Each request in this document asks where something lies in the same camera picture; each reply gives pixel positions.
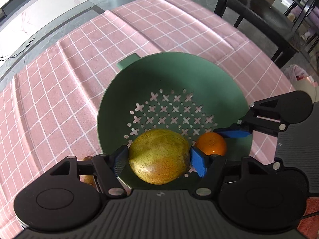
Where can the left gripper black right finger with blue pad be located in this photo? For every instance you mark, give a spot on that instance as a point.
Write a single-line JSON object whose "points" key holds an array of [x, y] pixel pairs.
{"points": [[216, 172]]}

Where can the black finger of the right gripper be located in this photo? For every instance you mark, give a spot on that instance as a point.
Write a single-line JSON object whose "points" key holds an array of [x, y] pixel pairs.
{"points": [[271, 116]]}

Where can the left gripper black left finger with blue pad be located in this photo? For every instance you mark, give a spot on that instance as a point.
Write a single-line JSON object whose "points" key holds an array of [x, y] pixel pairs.
{"points": [[65, 177]]}

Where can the large yellow-green pear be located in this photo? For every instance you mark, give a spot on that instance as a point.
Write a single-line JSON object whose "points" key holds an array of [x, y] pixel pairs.
{"points": [[159, 156]]}

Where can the brown longan near tomato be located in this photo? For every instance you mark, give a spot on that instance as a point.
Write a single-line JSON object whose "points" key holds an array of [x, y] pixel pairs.
{"points": [[88, 179]]}

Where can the right orange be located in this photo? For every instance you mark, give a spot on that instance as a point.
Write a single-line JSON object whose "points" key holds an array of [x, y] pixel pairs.
{"points": [[211, 143]]}

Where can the white plastic bag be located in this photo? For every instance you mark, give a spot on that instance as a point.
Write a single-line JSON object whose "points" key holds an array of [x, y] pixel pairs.
{"points": [[301, 80]]}

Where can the green colander bowl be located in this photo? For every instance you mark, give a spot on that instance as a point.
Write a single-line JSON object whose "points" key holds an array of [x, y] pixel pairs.
{"points": [[171, 90]]}

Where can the pink checked tablecloth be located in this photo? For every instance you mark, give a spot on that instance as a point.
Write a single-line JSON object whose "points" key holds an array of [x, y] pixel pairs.
{"points": [[49, 109]]}

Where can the black dining chair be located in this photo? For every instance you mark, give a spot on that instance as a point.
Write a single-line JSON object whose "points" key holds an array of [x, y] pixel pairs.
{"points": [[273, 24]]}

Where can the white tv cabinet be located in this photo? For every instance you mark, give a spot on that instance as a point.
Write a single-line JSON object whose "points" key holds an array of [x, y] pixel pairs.
{"points": [[29, 19]]}

